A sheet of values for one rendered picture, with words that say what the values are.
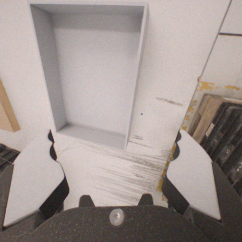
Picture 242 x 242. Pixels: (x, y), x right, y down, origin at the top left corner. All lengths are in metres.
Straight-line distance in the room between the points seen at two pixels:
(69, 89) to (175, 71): 0.25
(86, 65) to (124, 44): 0.09
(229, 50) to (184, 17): 0.80
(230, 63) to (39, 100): 1.06
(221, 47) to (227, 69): 0.15
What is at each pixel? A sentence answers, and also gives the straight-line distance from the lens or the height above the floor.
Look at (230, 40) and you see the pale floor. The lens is 1.05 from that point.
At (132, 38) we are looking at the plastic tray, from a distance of 0.26.
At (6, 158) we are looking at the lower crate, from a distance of 0.70.
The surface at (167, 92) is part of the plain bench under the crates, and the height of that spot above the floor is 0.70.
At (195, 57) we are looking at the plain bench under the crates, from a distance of 0.27.
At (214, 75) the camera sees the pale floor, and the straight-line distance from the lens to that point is 1.04.
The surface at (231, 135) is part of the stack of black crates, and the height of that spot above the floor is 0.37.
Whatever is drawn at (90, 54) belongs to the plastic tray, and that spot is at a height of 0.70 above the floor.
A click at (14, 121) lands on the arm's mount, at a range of 0.56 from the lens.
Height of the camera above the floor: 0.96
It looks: 58 degrees down
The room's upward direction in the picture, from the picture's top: 151 degrees counter-clockwise
